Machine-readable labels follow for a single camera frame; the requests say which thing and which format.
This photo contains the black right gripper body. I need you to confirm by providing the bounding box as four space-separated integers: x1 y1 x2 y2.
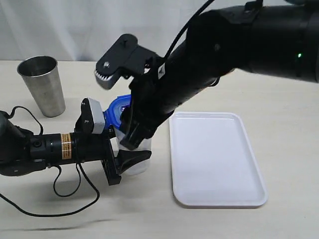
120 73 174 150

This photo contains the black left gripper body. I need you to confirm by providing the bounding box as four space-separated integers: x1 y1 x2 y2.
71 129 122 186

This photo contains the clear plastic measuring container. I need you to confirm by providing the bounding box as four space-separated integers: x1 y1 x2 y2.
114 127 152 176

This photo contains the blue plastic container lid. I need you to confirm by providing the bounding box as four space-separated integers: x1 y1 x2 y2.
103 94 131 129

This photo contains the stainless steel cup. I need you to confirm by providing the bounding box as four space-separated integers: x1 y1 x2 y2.
17 55 66 118

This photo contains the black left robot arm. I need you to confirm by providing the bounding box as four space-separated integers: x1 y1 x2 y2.
0 112 152 186

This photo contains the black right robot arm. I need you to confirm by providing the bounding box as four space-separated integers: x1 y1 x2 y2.
121 0 319 150

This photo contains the white rectangular plastic tray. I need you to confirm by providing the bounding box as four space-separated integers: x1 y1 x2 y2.
169 112 268 209

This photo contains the white backdrop curtain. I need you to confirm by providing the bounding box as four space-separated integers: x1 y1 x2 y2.
0 0 319 64

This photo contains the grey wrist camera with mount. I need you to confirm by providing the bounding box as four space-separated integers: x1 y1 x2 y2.
74 98 106 134

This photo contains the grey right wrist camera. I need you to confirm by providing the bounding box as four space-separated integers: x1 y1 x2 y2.
94 34 160 90

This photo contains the black right camera cable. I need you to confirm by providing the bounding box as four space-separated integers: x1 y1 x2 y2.
163 0 215 60

